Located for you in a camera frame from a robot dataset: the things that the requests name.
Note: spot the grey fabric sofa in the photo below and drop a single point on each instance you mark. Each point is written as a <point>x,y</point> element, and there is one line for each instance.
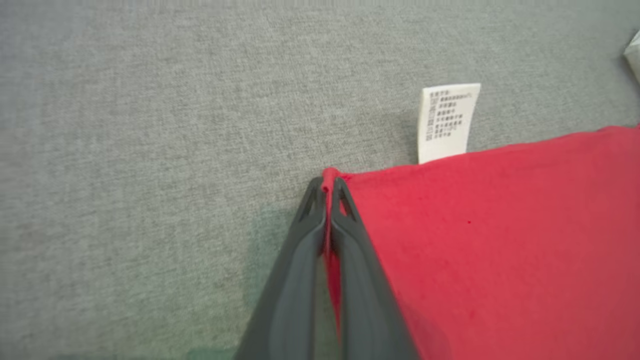
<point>150,150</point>

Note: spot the red jersey with lettering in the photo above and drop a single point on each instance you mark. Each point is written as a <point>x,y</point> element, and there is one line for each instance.
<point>500,250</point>

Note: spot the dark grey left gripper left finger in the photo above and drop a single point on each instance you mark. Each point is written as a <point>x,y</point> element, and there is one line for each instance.
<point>295,290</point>

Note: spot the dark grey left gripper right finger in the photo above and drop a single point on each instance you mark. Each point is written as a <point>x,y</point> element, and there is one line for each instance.
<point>365,300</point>

